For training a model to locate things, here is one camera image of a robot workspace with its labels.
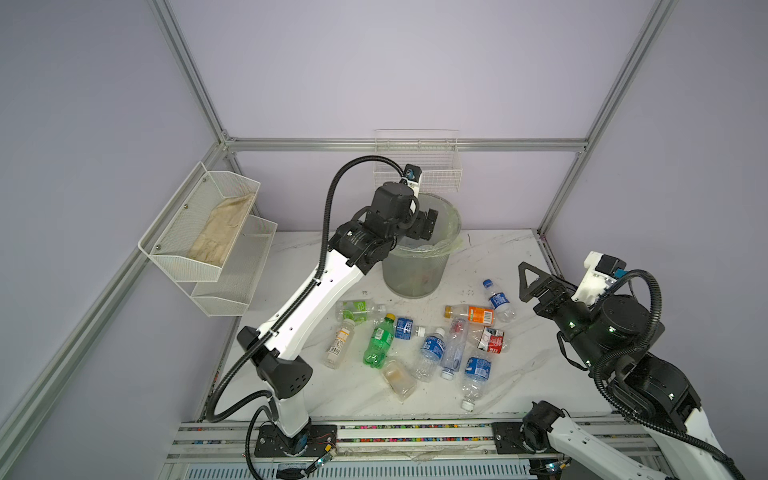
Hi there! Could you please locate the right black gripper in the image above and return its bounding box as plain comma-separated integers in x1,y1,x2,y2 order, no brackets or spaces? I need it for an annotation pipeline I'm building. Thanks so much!
511,258,605,369

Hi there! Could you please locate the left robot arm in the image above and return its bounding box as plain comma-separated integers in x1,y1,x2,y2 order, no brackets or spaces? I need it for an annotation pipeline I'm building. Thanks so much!
205,155,438,439

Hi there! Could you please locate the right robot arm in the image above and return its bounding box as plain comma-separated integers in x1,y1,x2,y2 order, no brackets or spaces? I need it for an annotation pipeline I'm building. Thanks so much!
518,252,743,479

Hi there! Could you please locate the mesh waste bin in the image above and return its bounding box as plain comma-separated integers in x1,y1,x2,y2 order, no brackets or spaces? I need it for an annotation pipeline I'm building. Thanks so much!
382,193,462,299

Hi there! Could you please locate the blue cap bottle right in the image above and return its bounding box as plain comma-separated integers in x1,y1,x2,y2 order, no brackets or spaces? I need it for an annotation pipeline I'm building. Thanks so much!
483,279,516,323

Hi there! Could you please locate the orange label bottle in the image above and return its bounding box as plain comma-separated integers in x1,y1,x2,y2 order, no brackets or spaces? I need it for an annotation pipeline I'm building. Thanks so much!
444,304,494,326

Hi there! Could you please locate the red label crushed bottle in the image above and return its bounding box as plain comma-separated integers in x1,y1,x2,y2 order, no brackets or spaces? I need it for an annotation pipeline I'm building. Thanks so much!
468,326,506,354

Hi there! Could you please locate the clear crushed bottle purple print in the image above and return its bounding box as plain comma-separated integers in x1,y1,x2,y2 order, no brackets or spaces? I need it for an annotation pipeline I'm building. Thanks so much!
440,318,469,381

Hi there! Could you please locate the blue label bottle front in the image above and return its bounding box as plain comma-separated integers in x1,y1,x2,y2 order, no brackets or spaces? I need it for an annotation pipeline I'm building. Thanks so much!
461,353,492,412

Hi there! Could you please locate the crushed bottle green label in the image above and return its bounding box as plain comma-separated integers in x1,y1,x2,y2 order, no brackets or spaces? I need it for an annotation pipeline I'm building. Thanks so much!
335,299,387,324

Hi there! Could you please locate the green soda bottle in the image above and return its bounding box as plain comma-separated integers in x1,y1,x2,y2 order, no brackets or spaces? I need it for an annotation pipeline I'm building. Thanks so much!
363,314,396,369

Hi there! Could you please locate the blue label bottle centre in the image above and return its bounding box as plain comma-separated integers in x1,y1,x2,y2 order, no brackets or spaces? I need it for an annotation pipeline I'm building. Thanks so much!
414,327,446,382

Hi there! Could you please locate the clear bottle yellow label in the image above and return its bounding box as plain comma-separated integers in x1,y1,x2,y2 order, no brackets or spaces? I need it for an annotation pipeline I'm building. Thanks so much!
323,319,356,369

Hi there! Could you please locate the clear cup container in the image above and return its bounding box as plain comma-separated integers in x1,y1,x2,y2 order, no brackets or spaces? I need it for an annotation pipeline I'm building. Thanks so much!
381,358,417,401

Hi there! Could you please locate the white mesh lower shelf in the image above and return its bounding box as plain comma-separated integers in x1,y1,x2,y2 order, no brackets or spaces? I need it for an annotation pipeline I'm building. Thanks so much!
191,215,277,317

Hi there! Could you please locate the white mesh shelf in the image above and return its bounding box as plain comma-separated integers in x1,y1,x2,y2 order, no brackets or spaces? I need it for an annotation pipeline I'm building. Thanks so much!
138,163,260,283
191,215,277,317

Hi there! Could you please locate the beige cloth in shelf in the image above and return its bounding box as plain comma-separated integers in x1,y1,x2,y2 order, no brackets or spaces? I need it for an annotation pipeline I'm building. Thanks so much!
187,194,255,267

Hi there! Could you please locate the white mesh upper shelf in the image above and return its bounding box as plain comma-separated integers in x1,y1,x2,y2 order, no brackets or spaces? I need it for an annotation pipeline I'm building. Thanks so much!
138,163,260,283

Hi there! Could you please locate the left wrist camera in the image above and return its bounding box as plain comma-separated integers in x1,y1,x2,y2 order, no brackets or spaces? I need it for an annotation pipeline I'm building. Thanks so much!
400,164,423,197

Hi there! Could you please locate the white wire wall basket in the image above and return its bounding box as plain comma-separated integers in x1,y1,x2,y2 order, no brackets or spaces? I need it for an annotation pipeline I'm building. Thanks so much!
374,129,463,194

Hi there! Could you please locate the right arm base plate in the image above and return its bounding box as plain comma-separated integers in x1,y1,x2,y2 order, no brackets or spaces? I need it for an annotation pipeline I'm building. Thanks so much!
491,420,534,455

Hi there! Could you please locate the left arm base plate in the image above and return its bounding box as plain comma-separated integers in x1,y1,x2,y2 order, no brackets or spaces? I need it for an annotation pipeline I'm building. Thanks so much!
253,423,338,458

